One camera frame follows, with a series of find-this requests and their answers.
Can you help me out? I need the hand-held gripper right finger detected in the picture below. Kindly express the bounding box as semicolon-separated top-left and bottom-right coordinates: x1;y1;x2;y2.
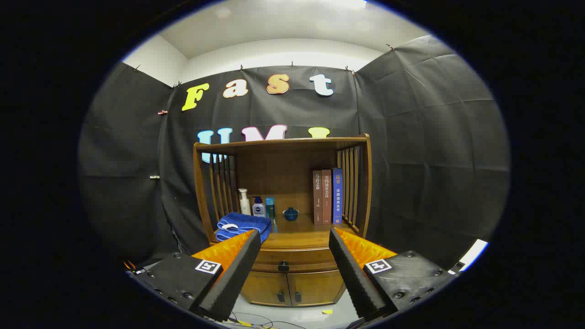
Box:
328;228;457;321

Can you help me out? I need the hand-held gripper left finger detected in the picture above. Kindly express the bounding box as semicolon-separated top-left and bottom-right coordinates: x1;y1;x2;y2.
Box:
135;229;262;322

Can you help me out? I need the wooden drawer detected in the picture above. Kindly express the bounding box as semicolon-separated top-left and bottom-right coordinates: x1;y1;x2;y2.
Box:
250;249;340;274

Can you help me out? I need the wooden countertop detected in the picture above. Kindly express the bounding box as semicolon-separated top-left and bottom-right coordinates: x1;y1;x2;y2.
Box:
209;215;362;250

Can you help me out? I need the wooden cabinet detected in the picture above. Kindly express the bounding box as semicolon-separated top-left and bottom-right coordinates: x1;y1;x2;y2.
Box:
193;133;372;308

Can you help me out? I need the blue folded towel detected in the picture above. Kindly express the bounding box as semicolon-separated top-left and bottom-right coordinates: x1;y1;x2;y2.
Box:
216;212;273;244

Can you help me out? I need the white pump bottle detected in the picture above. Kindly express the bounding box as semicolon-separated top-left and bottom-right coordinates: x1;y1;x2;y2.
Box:
238;188;252;216

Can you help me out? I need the teal transparent bottle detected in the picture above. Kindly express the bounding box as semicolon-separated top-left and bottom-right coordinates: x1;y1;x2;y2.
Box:
266;197;277;233

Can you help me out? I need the blue book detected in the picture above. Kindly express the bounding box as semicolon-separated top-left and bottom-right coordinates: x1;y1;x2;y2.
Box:
331;168;343;224

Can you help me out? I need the reddish brown book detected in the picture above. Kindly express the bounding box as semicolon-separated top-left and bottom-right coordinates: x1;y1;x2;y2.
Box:
321;170;333;225

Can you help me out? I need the dark brown book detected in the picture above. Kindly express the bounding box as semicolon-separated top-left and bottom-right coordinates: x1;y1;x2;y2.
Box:
313;170;323;225

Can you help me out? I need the black floor cable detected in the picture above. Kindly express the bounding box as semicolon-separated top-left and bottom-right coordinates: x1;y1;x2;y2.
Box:
229;311;320;329

